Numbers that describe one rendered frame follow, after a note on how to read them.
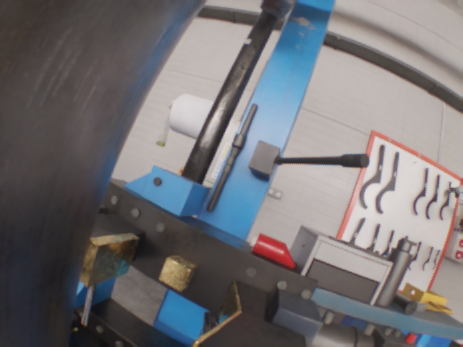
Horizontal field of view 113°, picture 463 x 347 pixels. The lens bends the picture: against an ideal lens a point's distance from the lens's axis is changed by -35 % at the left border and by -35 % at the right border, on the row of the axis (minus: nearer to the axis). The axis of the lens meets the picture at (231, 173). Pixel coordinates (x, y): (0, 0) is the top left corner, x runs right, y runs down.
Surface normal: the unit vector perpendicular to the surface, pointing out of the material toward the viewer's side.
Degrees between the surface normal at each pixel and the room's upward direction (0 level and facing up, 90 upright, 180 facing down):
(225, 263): 90
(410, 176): 90
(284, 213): 90
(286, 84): 90
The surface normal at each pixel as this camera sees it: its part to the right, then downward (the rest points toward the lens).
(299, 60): -0.18, -0.14
